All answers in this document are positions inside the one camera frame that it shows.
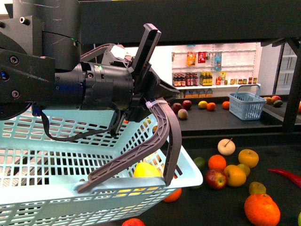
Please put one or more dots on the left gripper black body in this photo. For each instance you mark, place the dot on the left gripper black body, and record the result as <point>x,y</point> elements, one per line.
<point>100,87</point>

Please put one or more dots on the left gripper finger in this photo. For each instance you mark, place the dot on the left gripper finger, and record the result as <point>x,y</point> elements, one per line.
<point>154,87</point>
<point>140,64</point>

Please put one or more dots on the teal plastic shopping basket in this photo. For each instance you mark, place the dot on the teal plastic shopping basket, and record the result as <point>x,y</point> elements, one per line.
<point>39,177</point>

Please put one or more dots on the grey basket handle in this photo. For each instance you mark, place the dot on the grey basket handle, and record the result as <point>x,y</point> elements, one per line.
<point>167,128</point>

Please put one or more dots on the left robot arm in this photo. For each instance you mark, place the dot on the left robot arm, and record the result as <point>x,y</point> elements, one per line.
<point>41,65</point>

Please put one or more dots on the far peach on shelf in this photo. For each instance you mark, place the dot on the far peach on shelf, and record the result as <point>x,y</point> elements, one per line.
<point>182,114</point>

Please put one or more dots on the far lemon on shelf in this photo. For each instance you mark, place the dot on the far lemon on shelf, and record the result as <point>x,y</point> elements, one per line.
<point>202,104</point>

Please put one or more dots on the white sauce bottle shelf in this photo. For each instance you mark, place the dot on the white sauce bottle shelf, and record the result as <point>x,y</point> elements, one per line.
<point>214,70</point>

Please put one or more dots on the far orange on shelf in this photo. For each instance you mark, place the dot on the far orange on shelf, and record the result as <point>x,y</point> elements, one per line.
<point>211,106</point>

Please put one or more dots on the far dark red apple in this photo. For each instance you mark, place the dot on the far dark red apple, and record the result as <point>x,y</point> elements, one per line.
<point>187,104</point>

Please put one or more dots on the green lime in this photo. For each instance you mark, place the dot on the green lime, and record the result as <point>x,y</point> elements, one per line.
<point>195,187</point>
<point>199,162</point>

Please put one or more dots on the white pear with stem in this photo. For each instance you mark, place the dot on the white pear with stem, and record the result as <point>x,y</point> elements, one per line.
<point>226,147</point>

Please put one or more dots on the small blue basket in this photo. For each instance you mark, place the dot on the small blue basket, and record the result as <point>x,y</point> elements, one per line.
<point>245,105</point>

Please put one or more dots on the small orange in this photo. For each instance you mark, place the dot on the small orange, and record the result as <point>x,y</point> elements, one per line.
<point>217,162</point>

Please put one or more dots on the red yellow apple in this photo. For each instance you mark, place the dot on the red yellow apple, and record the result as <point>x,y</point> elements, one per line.
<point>216,179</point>

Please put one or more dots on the large orange left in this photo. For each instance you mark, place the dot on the large orange left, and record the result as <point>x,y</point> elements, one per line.
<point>174,196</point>

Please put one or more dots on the large orange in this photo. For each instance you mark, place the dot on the large orange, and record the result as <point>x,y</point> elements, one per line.
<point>174,196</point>
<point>261,210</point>

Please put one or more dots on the orange yellow mango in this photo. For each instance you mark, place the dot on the orange yellow mango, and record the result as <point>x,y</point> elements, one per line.
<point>236,177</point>

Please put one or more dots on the olive kiwi upper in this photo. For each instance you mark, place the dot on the olive kiwi upper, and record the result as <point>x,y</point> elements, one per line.
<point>245,168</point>

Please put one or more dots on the olive kiwi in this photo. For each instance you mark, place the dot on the olive kiwi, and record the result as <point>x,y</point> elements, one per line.
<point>257,188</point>
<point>245,168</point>

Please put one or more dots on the red pomegranate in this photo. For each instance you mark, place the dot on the red pomegranate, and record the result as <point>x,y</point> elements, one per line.
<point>133,222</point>

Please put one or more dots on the olive kiwi lower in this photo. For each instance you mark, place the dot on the olive kiwi lower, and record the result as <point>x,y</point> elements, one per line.
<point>257,188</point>

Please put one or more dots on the large orange centre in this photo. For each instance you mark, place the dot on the large orange centre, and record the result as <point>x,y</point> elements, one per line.
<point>261,210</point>

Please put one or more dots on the red chili pepper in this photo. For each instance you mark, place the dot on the red chili pepper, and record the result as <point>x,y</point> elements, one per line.
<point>292,177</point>

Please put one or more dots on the green apple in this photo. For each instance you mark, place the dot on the green apple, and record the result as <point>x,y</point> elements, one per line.
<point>299,219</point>

